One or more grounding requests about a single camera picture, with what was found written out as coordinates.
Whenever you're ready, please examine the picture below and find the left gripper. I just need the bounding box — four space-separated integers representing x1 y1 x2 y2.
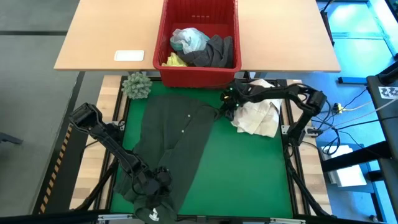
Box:
136 167 174 200

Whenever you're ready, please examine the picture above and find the silver metal bracket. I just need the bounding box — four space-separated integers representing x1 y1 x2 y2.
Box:
269 217 307 224
97 213 134 222

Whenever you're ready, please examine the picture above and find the black crossbar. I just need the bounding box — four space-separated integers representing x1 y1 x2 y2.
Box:
0 210 398 224

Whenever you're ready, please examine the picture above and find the wooden table board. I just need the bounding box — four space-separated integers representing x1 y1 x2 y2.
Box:
281 79 333 215
70 75 125 211

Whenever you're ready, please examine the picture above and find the pale green artificial plant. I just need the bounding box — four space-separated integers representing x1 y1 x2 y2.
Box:
121 72 153 100

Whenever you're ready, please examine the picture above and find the white fiducial marker card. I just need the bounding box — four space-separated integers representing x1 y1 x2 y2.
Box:
377 86 398 100

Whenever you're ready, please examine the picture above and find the red plastic laundry bin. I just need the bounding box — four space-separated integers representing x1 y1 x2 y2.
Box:
152 0 243 90

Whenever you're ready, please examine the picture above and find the light wooden desk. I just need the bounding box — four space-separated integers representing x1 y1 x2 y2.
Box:
53 0 341 73

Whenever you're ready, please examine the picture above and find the dark green button shirt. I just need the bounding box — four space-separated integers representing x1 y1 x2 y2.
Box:
113 94 222 224

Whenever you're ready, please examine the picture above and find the black cable sleeve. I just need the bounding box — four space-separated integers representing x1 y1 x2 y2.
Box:
74 161 118 212
285 149 331 217

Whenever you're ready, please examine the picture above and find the black desk leg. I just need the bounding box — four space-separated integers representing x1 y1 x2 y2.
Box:
320 0 336 47

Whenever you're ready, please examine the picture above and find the pale blue white garment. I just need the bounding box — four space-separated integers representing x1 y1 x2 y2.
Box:
169 27 211 55

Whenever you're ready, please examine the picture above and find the yellow black hazard strip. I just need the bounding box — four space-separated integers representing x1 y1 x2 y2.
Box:
39 123 75 215

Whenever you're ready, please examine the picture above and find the white box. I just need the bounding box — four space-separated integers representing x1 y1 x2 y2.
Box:
323 144 368 188

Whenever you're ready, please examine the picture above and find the black table frame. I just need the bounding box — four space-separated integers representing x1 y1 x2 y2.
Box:
93 75 312 218

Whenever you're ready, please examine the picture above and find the cream folded garment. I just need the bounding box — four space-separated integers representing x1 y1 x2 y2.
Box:
230 78 284 139

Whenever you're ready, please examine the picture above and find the white floor cable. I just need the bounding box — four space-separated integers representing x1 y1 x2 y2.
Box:
337 98 398 127

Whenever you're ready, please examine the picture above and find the black side table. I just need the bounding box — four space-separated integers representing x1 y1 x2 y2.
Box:
366 60 398 224

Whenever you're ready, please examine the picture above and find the white rectangular card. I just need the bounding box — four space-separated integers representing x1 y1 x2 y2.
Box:
113 50 146 62

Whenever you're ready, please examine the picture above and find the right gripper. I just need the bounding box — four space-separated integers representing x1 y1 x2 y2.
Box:
220 79 252 122

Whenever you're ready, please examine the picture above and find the dark grey garment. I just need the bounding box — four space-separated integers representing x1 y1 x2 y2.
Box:
176 34 234 68

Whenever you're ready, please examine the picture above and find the black desk foot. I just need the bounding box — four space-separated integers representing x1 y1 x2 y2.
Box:
338 77 368 85

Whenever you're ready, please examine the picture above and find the dark chair leg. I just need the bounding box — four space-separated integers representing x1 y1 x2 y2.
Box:
0 132 24 146

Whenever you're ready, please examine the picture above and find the black floor cable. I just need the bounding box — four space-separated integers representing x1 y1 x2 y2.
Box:
310 115 398 131

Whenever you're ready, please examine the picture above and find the yellow garment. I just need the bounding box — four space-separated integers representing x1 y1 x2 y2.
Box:
161 52 188 67

